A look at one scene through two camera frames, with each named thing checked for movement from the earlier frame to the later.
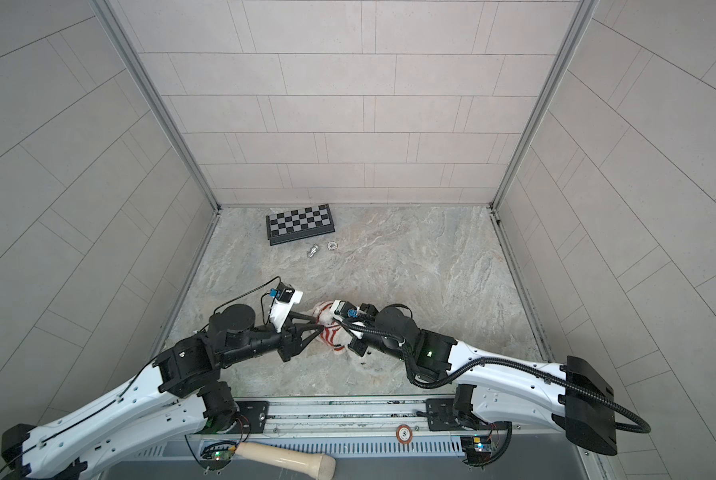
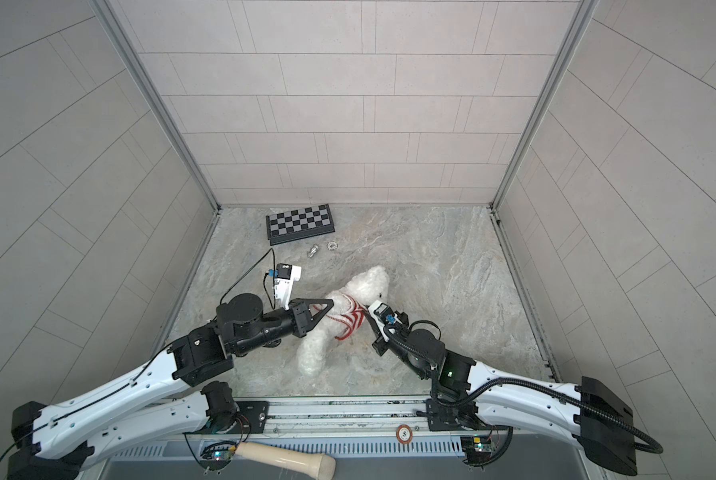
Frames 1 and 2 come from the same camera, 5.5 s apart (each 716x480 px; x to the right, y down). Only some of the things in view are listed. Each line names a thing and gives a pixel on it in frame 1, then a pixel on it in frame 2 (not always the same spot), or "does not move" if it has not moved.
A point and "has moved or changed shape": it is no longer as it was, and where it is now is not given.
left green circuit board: [218, 455] does not move
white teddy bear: [335, 337] has moved or changed shape
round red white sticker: [404, 433] does not move
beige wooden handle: [319, 466] does not move
